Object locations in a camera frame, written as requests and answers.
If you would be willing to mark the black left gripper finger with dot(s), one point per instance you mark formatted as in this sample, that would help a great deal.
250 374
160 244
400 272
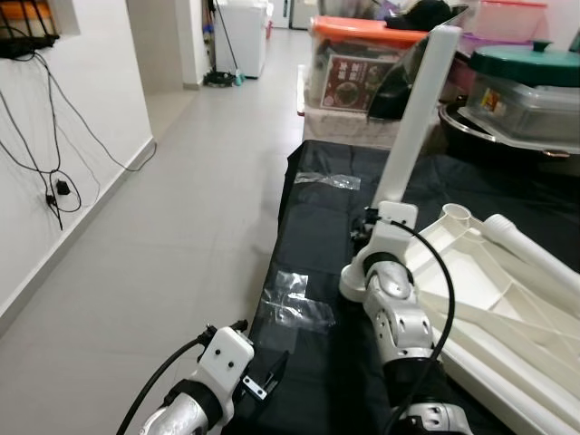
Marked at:
276 373

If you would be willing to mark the white plastic table leg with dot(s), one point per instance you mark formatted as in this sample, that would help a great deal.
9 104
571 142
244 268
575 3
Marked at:
535 249
421 109

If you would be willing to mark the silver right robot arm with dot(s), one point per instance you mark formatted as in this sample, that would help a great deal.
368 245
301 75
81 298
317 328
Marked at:
399 317

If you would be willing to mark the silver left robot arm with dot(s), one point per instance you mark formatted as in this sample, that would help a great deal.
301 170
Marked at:
181 412

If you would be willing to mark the white plastic children table top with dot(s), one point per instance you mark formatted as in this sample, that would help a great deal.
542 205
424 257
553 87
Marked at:
507 299

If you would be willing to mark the black tablecloth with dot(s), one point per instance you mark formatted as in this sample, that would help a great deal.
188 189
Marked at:
308 236

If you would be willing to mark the crumpled clear tape strip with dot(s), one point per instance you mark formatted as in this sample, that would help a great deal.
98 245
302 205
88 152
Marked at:
326 179

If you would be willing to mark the flat clear tape patch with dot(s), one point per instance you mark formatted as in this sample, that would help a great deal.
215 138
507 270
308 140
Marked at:
294 299

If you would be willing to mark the beige patterned bench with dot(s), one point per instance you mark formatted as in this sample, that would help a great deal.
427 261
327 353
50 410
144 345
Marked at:
344 125

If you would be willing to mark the orange-lidded clear storage box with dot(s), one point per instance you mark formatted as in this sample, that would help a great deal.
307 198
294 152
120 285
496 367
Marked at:
362 72

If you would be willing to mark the grey clear plastic container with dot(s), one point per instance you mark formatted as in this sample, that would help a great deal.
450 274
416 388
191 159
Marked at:
530 109

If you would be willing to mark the white household appliance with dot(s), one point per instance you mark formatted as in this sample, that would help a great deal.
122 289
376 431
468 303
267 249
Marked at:
240 36

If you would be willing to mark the dark green round lid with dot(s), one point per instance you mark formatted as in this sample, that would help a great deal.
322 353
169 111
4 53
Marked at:
530 63

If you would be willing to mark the pink plastic storage box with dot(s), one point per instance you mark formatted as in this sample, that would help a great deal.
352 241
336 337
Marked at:
507 18

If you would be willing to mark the black power adapter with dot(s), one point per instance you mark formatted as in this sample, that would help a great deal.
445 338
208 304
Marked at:
62 188

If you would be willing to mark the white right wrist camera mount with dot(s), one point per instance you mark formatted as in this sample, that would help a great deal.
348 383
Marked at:
394 217

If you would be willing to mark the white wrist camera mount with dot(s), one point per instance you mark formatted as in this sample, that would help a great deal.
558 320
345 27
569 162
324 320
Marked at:
227 358
394 217

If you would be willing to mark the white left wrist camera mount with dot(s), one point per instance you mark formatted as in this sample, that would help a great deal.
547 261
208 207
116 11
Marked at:
227 358

